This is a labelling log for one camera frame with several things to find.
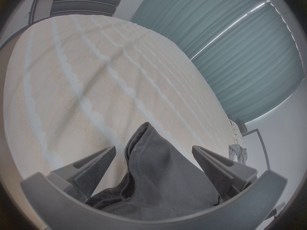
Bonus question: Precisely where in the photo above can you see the black T-shirt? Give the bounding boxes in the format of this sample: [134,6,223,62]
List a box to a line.
[85,122,221,213]

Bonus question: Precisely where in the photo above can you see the black chest of drawers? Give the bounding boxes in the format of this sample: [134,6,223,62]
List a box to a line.
[28,0,121,25]

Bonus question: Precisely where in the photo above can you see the grey bedside table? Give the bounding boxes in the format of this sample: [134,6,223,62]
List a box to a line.
[236,120,248,134]

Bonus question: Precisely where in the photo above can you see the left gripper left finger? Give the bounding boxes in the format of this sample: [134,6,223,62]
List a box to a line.
[49,146,117,200]

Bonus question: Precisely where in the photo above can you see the white printed pillow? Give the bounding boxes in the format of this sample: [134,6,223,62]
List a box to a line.
[229,118,243,145]

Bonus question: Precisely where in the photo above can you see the blue-green curtain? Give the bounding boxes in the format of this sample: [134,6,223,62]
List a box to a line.
[131,0,269,60]
[191,2,307,122]

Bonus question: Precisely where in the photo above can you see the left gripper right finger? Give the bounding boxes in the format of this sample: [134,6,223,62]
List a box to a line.
[192,145,258,199]

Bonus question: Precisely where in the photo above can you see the pile of clothes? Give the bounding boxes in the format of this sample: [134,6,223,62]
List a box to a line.
[228,143,248,165]

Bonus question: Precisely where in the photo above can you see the bed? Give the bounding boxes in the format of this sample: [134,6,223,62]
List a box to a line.
[3,14,270,201]

